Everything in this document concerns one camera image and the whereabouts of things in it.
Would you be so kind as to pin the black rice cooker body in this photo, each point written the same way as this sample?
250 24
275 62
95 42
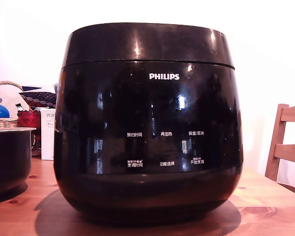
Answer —
147 110

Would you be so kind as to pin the white printed box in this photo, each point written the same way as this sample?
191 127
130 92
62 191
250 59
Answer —
48 137

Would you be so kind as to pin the dark dotted cloth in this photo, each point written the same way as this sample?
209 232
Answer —
43 97

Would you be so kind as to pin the red crinkled bag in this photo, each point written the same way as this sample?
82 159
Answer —
29 119

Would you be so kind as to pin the wooden slat-back chair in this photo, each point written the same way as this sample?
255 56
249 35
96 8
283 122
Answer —
277 137

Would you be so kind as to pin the white cloth bag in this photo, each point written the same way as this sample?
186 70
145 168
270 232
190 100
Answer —
7 94

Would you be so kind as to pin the wicker basket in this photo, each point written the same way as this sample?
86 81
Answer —
2 122

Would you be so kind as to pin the dark inner pot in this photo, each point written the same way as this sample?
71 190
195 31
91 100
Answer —
7 159

